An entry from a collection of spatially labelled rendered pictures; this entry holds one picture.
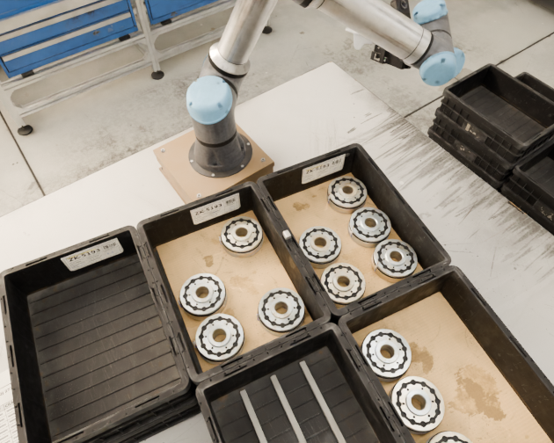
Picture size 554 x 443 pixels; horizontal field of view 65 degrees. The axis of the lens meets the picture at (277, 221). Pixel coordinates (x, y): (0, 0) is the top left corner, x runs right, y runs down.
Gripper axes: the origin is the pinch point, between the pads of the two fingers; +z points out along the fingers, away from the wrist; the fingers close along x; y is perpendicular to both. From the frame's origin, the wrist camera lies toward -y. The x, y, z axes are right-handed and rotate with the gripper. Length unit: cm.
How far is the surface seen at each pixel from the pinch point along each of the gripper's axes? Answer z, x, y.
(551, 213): -44, 71, 57
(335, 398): -71, -52, 56
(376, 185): -38, -20, 30
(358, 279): -54, -36, 43
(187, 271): -31, -68, 48
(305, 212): -31, -36, 39
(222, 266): -34, -61, 47
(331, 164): -27.5, -26.9, 28.2
